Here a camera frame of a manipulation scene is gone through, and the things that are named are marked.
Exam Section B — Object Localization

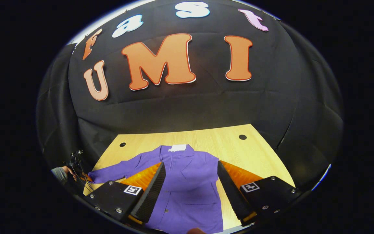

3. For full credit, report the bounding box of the purple shirt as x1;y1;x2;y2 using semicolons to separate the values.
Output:
88;144;225;234

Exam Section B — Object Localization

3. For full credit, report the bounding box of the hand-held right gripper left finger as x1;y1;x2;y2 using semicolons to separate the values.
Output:
85;162;167;225

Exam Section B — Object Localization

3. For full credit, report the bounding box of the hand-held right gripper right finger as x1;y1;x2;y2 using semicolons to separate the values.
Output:
217;160;303;227

